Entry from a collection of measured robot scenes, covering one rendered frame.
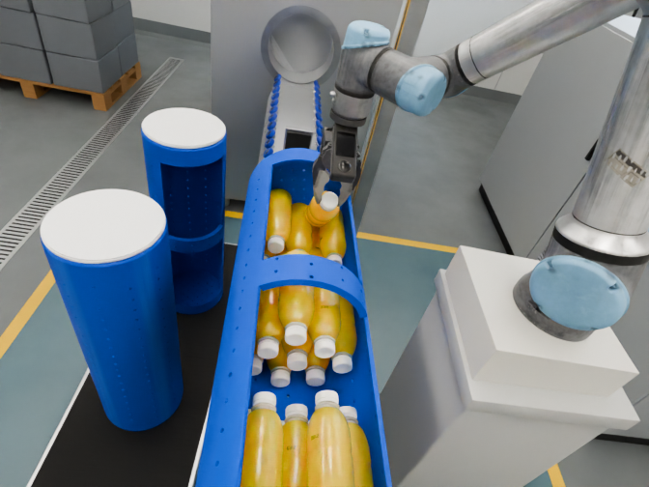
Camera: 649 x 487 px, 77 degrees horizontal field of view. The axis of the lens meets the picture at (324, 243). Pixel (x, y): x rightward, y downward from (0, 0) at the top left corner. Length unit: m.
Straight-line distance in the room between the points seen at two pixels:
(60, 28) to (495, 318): 3.62
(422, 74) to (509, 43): 0.14
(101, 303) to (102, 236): 0.17
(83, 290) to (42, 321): 1.22
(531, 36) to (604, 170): 0.25
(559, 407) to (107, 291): 0.99
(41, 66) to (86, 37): 0.49
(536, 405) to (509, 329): 0.14
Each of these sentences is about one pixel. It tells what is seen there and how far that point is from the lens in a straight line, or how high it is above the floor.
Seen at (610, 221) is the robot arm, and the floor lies 1.51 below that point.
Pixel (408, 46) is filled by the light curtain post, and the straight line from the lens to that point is 1.59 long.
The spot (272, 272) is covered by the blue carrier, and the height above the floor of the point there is 1.22.
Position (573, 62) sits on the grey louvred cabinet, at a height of 1.20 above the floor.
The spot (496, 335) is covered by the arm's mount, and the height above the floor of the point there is 1.24.
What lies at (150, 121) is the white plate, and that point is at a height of 1.04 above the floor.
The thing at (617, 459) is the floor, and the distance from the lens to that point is 2.58.
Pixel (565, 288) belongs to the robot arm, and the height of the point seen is 1.42.
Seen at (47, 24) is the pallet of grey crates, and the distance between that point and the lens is 3.94.
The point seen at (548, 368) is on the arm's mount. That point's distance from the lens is 0.83.
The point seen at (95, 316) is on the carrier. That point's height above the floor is 0.84.
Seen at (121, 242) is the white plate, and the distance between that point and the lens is 1.09.
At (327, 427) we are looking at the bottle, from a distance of 0.68.
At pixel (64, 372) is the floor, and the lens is 2.16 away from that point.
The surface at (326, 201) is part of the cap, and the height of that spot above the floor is 1.24.
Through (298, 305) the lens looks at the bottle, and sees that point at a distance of 0.75.
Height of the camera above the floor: 1.76
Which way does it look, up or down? 41 degrees down
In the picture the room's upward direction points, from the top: 14 degrees clockwise
